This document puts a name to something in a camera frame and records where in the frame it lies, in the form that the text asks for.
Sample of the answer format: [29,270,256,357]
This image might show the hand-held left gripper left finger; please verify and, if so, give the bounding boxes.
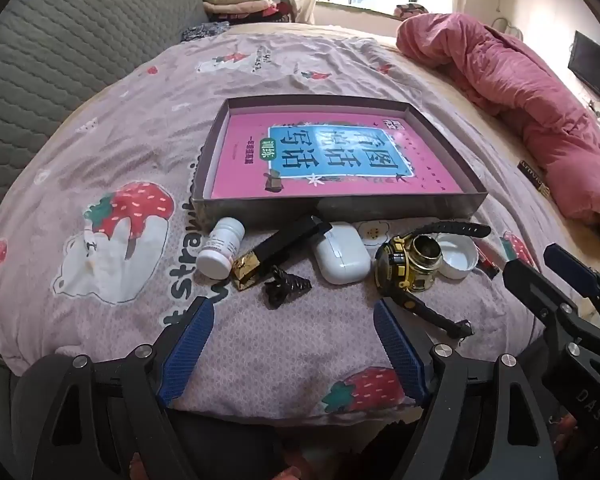
[10,296,216,480]

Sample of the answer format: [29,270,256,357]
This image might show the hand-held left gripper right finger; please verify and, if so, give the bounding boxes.
[372,297,561,480]

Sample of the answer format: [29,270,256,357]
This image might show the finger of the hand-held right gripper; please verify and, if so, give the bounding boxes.
[543,242,600,331]
[502,259,600,431]

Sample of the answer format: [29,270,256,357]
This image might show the white plastic lid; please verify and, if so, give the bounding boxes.
[436,234,479,280]

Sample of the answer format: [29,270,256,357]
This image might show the yellow and black wristwatch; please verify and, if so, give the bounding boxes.
[374,220,492,339]

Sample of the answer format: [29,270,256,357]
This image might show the white pill bottle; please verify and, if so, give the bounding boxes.
[196,216,246,279]

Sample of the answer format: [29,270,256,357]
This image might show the black hair claw clip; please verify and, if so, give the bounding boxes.
[264,266,311,309]

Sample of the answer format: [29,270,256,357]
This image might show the white earbuds case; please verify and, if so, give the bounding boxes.
[313,223,372,285]

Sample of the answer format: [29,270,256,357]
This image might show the grey shallow cardboard box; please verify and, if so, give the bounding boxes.
[190,96,488,226]

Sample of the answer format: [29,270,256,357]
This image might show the beige bed sheet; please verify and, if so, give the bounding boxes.
[230,22,600,281]

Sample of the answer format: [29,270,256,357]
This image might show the pink printed book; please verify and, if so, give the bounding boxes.
[210,112,463,198]

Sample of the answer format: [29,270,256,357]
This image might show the black television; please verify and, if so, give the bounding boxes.
[567,31,600,111]

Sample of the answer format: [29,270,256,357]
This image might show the pink quilt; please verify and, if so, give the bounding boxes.
[396,10,600,256]

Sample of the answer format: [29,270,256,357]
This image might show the strawberry printed blanket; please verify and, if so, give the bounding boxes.
[0,22,576,428]

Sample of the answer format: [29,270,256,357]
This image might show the grey quilted headboard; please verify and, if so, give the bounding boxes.
[0,0,211,241]

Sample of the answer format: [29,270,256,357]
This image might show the dark patterned cloth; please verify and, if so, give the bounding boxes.
[182,21,231,41]

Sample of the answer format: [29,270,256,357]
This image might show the pink folded clothes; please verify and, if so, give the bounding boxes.
[202,0,281,18]

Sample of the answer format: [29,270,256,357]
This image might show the white wire rack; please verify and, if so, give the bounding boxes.
[492,16,526,41]

